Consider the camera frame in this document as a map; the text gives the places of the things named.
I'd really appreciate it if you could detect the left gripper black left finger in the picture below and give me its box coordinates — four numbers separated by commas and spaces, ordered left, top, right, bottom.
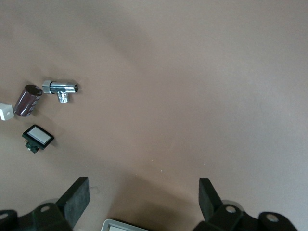
0, 177, 90, 231

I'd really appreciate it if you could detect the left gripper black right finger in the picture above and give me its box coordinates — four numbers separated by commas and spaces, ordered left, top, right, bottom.
192, 178, 298, 231

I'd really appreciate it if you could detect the white plastic drawer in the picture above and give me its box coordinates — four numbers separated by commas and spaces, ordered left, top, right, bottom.
101, 218, 154, 231

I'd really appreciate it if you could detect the black square white-faced push button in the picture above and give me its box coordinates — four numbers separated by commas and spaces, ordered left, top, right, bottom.
22, 124, 55, 153

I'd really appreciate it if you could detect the brown table mat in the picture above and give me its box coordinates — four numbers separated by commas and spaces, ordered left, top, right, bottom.
0, 0, 308, 231

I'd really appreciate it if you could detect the dark red cylindrical capacitor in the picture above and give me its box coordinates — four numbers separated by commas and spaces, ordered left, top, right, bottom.
13, 84, 43, 117

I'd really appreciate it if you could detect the white semicircular pipe clamp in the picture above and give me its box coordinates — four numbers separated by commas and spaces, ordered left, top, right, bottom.
0, 102, 14, 122

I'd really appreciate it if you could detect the chrome angle valve fitting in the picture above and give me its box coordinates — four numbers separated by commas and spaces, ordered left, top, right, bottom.
42, 80, 79, 104

